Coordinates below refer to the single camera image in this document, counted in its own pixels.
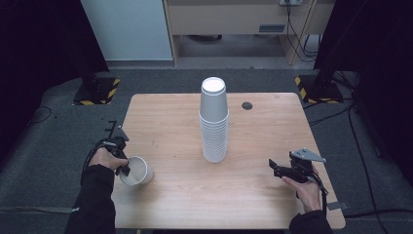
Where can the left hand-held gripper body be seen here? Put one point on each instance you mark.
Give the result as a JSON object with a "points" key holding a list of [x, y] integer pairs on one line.
{"points": [[120, 136]]}

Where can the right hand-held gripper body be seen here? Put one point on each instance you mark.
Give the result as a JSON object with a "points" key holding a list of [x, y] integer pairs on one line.
{"points": [[300, 172]]}

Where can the single white paper cup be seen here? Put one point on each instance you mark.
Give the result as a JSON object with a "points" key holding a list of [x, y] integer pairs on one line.
{"points": [[142, 172]]}

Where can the stack of white paper cups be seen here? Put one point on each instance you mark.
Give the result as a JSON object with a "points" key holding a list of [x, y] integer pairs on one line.
{"points": [[213, 130]]}

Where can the person's left hand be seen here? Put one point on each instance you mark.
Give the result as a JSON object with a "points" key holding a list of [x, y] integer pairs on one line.
{"points": [[105, 158]]}

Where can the person's right hand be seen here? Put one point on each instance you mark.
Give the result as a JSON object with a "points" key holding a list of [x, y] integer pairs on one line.
{"points": [[308, 195]]}

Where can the black stand base hazard stripes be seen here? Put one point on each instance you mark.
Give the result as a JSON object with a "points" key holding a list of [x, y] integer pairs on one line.
{"points": [[97, 92], [319, 92]]}

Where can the grey tape strip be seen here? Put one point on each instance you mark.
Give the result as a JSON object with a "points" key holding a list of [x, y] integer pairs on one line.
{"points": [[337, 205]]}

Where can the round black table grommet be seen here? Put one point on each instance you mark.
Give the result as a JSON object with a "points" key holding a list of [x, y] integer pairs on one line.
{"points": [[247, 105]]}

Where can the white panel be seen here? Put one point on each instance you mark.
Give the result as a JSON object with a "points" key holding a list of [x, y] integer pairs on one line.
{"points": [[130, 29]]}

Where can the black curtain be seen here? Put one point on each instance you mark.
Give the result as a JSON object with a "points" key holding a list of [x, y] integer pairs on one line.
{"points": [[39, 48], [383, 48]]}

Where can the wooden desk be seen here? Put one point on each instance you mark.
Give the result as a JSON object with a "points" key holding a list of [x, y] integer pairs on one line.
{"points": [[227, 19]]}

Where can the white power strip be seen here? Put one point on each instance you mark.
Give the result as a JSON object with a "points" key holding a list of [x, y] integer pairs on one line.
{"points": [[290, 2]]}

